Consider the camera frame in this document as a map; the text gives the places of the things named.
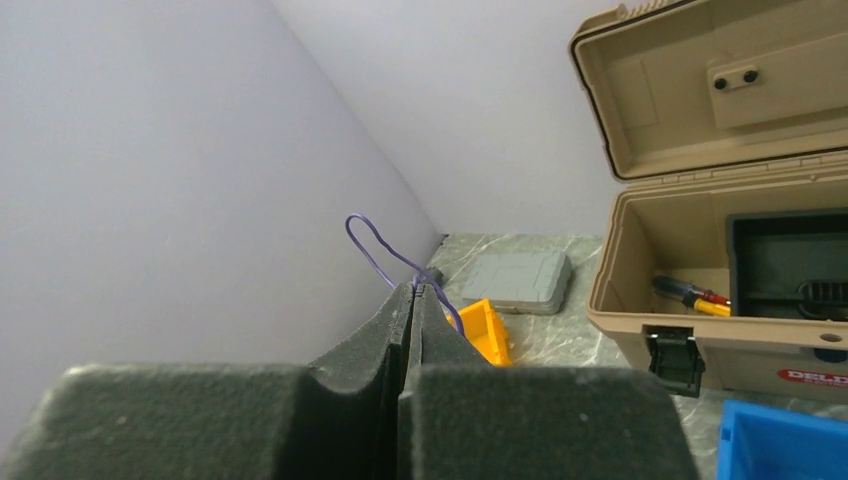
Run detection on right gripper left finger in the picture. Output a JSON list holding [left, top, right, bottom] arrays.
[[1, 286, 414, 479]]

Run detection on orange plastic bin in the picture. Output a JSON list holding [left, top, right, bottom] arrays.
[[458, 299, 513, 367]]

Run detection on screwdrivers in toolbox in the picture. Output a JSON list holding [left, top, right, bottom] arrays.
[[652, 275, 731, 317]]

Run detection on black tray in toolbox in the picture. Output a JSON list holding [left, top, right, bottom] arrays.
[[725, 208, 847, 322]]

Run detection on purple thin cable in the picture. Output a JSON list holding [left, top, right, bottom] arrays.
[[344, 213, 466, 338]]

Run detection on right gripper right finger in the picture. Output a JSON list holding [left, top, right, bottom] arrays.
[[397, 285, 699, 479]]

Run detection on grey plastic case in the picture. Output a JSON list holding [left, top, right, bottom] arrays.
[[461, 250, 573, 315]]

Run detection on blue plastic bin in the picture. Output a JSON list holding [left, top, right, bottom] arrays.
[[715, 400, 847, 480]]

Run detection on tan open toolbox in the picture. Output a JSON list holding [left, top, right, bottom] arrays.
[[569, 1, 847, 403]]

